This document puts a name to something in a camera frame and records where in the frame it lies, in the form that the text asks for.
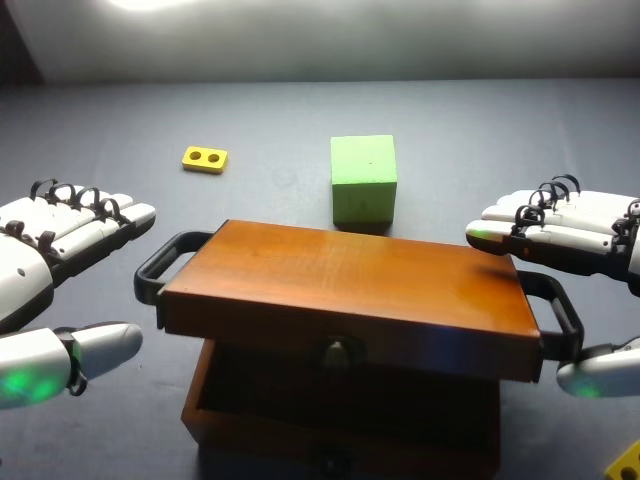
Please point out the grey table cloth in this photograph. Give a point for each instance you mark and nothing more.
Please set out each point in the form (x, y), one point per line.
(100, 125)

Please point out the light green cube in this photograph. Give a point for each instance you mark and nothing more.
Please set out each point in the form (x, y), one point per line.
(362, 185)

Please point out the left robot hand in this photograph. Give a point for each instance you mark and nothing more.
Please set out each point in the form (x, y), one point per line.
(20, 270)

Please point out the yellow two-hole block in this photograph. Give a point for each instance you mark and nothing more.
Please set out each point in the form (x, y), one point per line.
(205, 162)
(625, 465)

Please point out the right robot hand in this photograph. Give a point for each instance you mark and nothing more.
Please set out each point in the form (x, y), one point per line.
(575, 215)

